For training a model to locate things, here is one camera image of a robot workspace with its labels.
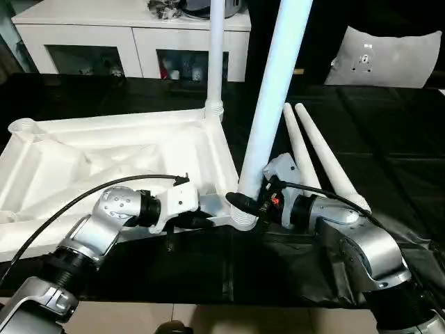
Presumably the white plastic table top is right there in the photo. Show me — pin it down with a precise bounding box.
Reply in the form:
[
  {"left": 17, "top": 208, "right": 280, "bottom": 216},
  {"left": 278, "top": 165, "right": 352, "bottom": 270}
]
[{"left": 0, "top": 104, "right": 260, "bottom": 264}]

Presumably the white plastic table leg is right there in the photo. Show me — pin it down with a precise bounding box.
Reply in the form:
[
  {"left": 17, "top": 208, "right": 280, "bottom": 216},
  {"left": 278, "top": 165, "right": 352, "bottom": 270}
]
[
  {"left": 230, "top": 0, "right": 314, "bottom": 226},
  {"left": 282, "top": 103, "right": 323, "bottom": 191},
  {"left": 294, "top": 103, "right": 373, "bottom": 214},
  {"left": 204, "top": 0, "right": 229, "bottom": 122}
]

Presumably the dark left robot foot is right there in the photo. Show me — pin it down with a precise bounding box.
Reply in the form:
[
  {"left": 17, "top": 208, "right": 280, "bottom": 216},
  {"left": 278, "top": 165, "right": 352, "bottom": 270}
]
[{"left": 154, "top": 321, "right": 196, "bottom": 334}]

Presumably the black work mat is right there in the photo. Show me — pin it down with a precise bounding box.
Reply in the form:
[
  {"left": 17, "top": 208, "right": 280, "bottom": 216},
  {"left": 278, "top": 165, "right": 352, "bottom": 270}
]
[{"left": 0, "top": 72, "right": 445, "bottom": 311}]

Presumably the grey printed cushion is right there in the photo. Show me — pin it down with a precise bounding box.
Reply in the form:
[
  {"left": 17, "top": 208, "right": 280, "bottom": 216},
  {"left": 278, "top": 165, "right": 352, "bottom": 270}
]
[{"left": 325, "top": 26, "right": 443, "bottom": 90}]

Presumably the dark round device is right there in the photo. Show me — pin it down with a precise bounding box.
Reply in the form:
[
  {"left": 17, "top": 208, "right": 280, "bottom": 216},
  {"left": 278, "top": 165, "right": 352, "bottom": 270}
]
[{"left": 181, "top": 0, "right": 250, "bottom": 19}]

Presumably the white glass-door cabinet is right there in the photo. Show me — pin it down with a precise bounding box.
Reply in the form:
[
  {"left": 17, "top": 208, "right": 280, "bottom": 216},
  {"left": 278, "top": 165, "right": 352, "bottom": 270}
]
[{"left": 12, "top": 0, "right": 252, "bottom": 84}]

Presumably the brown curtain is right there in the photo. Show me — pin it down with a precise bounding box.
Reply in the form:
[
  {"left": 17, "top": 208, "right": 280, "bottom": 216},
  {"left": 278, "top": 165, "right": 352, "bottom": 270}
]
[{"left": 0, "top": 0, "right": 22, "bottom": 74}]

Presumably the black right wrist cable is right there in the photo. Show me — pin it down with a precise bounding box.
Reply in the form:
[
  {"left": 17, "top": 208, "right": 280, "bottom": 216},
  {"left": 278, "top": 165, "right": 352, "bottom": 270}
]
[{"left": 273, "top": 178, "right": 439, "bottom": 252}]

